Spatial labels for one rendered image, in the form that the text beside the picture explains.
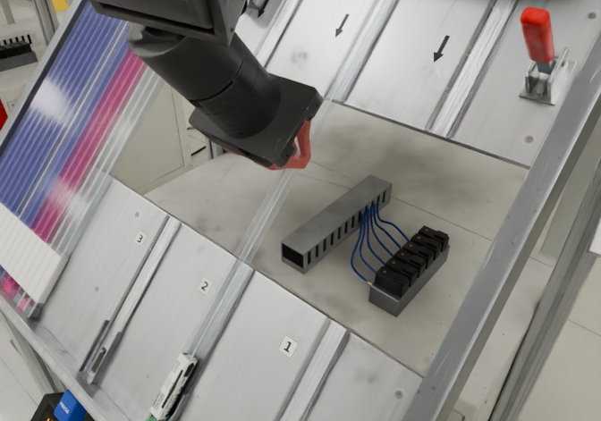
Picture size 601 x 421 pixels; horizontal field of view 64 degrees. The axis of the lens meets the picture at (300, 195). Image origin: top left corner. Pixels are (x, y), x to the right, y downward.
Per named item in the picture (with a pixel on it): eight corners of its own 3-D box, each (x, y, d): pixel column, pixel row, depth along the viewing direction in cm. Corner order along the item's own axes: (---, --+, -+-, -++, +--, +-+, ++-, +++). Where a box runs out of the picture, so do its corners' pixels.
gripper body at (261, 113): (237, 71, 43) (186, 14, 36) (328, 101, 37) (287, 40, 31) (198, 132, 42) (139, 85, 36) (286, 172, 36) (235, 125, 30)
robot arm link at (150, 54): (101, 48, 29) (172, 44, 26) (142, -42, 31) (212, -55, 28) (173, 107, 35) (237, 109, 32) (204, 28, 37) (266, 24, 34)
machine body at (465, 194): (410, 585, 94) (477, 410, 58) (184, 379, 131) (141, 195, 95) (527, 366, 134) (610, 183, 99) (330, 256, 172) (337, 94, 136)
